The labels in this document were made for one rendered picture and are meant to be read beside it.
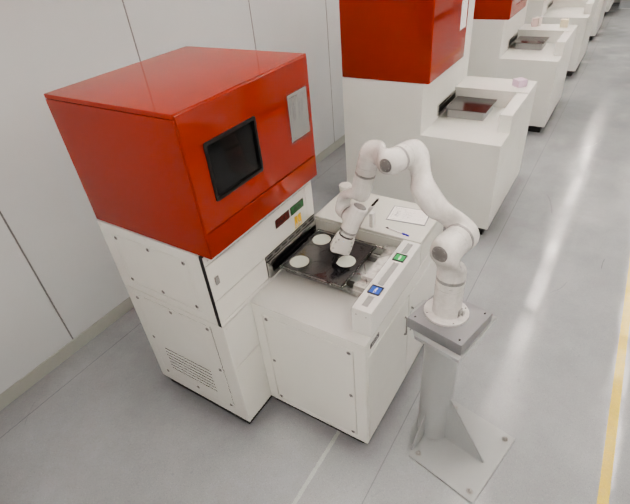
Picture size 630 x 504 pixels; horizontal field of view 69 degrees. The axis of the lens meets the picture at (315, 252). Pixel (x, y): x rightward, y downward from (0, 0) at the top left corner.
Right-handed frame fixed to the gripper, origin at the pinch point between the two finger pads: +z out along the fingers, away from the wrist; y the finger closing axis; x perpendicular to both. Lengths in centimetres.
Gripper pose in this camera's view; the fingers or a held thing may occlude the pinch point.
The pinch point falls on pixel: (334, 258)
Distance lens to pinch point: 226.6
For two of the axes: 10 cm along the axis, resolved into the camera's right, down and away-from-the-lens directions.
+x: -0.7, -5.8, 8.1
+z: -3.4, 7.7, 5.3
